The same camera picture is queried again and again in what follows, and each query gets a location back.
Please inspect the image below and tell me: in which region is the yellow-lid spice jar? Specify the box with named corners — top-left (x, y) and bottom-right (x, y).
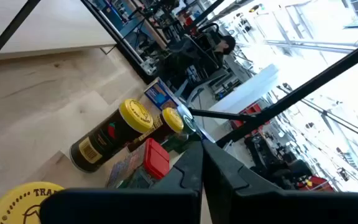
top-left (0, 182), bottom-right (65, 224)
top-left (69, 98), bottom-right (154, 174)
top-left (127, 107), bottom-right (185, 153)

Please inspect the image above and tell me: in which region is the person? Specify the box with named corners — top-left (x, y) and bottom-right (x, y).
top-left (163, 33), bottom-right (237, 91)

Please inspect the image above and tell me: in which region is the blue plastic wrap box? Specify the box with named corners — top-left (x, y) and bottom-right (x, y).
top-left (144, 77), bottom-right (180, 111)

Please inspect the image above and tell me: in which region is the wooden shelf with black frame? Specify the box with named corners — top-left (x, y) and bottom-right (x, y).
top-left (0, 0), bottom-right (119, 75)

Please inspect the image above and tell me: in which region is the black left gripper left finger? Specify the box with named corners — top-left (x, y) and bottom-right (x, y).
top-left (40, 141), bottom-right (204, 224)

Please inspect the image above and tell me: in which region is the black and red toolbox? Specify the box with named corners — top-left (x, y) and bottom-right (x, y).
top-left (230, 103), bottom-right (272, 131)

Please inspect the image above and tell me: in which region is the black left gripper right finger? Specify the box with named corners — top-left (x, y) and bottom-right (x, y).
top-left (203, 141), bottom-right (358, 224)

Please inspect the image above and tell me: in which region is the red-lid spice jar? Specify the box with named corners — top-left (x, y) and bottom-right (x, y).
top-left (106, 138), bottom-right (171, 189)

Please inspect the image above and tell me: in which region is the black metal table frame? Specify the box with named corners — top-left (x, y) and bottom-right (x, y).
top-left (81, 0), bottom-right (358, 149)

